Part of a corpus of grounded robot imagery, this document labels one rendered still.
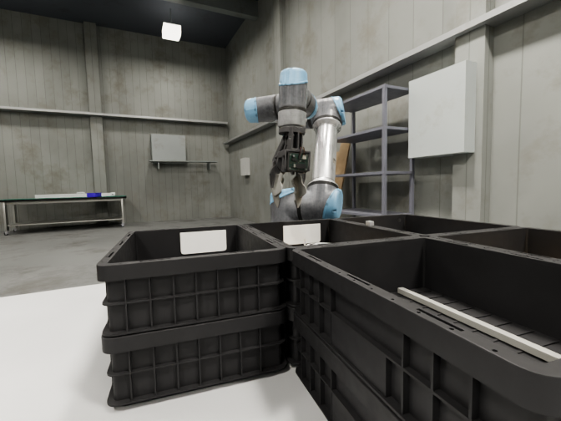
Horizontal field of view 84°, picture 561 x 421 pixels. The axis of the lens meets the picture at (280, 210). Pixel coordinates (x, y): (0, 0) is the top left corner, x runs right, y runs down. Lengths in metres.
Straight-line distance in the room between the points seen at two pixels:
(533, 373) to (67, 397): 0.64
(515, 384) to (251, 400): 0.41
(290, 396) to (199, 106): 10.90
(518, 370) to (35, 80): 11.27
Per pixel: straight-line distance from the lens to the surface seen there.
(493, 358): 0.26
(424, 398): 0.34
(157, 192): 10.72
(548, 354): 0.50
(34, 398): 0.72
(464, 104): 3.60
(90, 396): 0.68
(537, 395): 0.25
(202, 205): 10.93
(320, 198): 1.08
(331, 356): 0.46
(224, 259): 0.52
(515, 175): 3.64
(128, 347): 0.56
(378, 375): 0.38
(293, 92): 0.85
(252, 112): 1.00
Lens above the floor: 1.04
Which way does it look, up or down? 4 degrees down
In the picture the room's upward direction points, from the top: 1 degrees counter-clockwise
